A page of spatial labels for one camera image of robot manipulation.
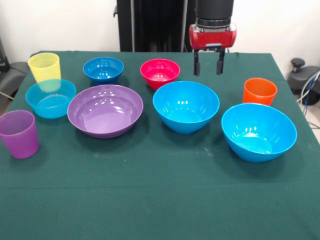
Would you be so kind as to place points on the small red bowl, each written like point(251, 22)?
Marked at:
point(160, 73)

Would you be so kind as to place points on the yellow cup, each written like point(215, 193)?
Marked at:
point(45, 66)

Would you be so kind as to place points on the translucent light blue bowl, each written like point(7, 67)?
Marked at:
point(50, 105)

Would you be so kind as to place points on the small dark blue bowl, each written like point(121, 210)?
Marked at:
point(103, 71)

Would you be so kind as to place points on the dark green tablecloth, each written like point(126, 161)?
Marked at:
point(155, 190)

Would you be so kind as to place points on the grey padded chair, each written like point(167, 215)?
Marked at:
point(11, 75)

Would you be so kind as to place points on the orange cup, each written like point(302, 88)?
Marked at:
point(260, 93)

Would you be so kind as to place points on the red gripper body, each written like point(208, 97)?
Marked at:
point(212, 38)

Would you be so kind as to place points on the large blue bowl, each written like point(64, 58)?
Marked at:
point(186, 110)
point(258, 135)

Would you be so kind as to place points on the purple cup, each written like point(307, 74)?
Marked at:
point(20, 137)

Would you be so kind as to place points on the dark grey chair base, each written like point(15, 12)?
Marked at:
point(302, 80)

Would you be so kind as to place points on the wide purple bowl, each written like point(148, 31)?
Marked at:
point(105, 115)

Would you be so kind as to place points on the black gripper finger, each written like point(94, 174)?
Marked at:
point(220, 65)
point(197, 65)

